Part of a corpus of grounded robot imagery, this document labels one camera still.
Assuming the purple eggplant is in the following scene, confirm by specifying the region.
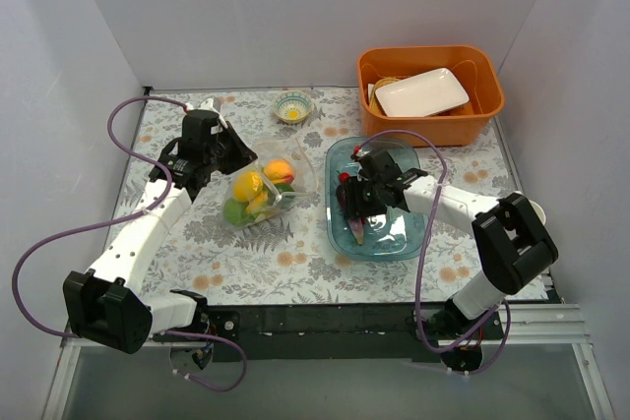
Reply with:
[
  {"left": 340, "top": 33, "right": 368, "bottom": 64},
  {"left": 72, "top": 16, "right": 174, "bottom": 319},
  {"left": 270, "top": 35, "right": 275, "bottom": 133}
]
[{"left": 336, "top": 184, "right": 364, "bottom": 246}]

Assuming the aluminium frame rail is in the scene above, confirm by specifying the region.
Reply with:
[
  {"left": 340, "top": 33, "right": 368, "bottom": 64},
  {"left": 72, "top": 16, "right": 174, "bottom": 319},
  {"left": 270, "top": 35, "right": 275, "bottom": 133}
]
[{"left": 62, "top": 293, "right": 589, "bottom": 353}]

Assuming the dark green lime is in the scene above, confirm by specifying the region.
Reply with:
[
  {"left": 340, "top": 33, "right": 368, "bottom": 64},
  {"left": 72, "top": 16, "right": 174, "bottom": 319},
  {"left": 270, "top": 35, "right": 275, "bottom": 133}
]
[{"left": 275, "top": 182, "right": 296, "bottom": 206}]

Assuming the orange plastic bin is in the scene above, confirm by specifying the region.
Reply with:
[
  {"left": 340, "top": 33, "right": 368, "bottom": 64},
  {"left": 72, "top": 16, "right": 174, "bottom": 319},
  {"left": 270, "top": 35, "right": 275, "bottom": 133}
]
[{"left": 356, "top": 45, "right": 505, "bottom": 147}]

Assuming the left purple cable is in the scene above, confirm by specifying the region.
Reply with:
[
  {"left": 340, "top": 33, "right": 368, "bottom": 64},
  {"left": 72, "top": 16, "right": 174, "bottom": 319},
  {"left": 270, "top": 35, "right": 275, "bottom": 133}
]
[{"left": 12, "top": 96, "right": 247, "bottom": 393}]

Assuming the floral table mat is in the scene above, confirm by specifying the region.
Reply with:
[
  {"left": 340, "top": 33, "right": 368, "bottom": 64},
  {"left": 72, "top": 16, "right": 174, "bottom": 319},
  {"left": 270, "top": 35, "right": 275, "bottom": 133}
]
[{"left": 94, "top": 88, "right": 550, "bottom": 306}]

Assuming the green cabbage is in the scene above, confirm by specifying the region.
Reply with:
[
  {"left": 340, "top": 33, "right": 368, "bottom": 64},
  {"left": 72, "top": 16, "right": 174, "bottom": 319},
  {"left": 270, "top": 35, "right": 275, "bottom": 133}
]
[{"left": 222, "top": 199, "right": 251, "bottom": 227}]

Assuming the orange peach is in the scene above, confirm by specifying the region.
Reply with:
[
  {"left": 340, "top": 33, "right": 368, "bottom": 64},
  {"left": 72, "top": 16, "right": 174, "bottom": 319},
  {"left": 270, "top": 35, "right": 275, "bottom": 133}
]
[{"left": 263, "top": 158, "right": 295, "bottom": 185}]

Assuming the small patterned bowl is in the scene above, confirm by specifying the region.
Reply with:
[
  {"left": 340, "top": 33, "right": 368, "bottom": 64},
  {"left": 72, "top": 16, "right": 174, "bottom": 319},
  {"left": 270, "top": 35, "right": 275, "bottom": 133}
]
[{"left": 273, "top": 90, "right": 314, "bottom": 124}]

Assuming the white rectangular plate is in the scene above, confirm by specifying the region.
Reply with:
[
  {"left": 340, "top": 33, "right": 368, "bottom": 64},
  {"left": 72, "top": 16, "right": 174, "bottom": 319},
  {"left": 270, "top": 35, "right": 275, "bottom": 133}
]
[{"left": 390, "top": 68, "right": 470, "bottom": 118}]

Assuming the clear zip top bag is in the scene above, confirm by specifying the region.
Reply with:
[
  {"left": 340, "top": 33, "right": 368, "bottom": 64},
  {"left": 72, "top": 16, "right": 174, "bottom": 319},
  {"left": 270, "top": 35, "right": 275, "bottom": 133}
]
[{"left": 221, "top": 139, "right": 319, "bottom": 230}]

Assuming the yellow lemon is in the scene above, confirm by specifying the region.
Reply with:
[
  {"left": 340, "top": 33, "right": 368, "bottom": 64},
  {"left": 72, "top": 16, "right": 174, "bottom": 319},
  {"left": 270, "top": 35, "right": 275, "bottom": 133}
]
[{"left": 232, "top": 171, "right": 264, "bottom": 203}]

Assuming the clear blue plastic tray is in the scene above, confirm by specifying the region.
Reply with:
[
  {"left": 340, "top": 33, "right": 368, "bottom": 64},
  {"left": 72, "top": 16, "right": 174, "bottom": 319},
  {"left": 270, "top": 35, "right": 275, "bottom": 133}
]
[{"left": 325, "top": 137, "right": 428, "bottom": 262}]

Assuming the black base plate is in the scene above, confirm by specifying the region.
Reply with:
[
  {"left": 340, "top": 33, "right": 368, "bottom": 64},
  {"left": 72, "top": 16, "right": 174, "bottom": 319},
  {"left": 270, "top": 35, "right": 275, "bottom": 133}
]
[{"left": 152, "top": 302, "right": 508, "bottom": 365}]

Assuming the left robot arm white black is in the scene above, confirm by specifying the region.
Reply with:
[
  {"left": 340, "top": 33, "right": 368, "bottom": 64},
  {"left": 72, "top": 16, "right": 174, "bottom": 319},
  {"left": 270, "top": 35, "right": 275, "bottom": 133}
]
[{"left": 63, "top": 99, "right": 257, "bottom": 354}]

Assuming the orange green mango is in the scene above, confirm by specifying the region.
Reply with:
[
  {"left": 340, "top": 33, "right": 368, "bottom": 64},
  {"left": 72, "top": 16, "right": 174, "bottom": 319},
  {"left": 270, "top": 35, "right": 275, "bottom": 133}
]
[{"left": 245, "top": 191, "right": 273, "bottom": 216}]

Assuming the white cup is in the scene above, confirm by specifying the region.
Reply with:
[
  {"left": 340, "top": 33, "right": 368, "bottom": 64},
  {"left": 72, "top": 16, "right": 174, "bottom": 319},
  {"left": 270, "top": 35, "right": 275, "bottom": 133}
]
[{"left": 528, "top": 199, "right": 546, "bottom": 225}]

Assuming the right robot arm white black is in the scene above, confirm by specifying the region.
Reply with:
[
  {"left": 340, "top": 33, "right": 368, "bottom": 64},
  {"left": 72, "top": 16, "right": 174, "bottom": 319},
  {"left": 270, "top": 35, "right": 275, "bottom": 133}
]
[{"left": 341, "top": 150, "right": 558, "bottom": 339}]

